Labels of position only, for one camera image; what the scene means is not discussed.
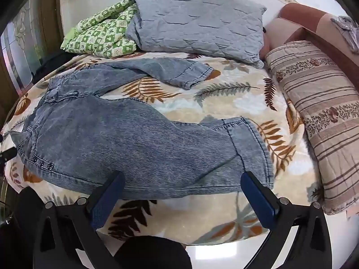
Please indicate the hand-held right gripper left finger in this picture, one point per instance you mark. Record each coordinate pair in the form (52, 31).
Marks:
(108, 199)

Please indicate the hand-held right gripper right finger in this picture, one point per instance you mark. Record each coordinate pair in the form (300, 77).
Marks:
(259, 199)

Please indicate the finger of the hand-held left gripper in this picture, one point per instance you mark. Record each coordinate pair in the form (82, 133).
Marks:
(7, 154)

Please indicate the blue denim pants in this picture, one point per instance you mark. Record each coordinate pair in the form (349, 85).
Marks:
(112, 145)

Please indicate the beige striped floral pillow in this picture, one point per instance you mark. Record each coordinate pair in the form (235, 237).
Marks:
(325, 112)

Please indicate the patterned glass door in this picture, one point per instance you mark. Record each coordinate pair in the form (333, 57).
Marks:
(25, 42)

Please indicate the leaf print blanket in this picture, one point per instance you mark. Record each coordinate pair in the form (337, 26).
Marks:
(196, 101)

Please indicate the green checkered blanket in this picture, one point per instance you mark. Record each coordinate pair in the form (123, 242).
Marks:
(98, 36)

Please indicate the grey quilted pillow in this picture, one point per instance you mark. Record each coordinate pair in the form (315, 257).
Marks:
(196, 22)

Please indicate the grey crumpled cloth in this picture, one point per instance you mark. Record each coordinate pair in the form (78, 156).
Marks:
(346, 28)

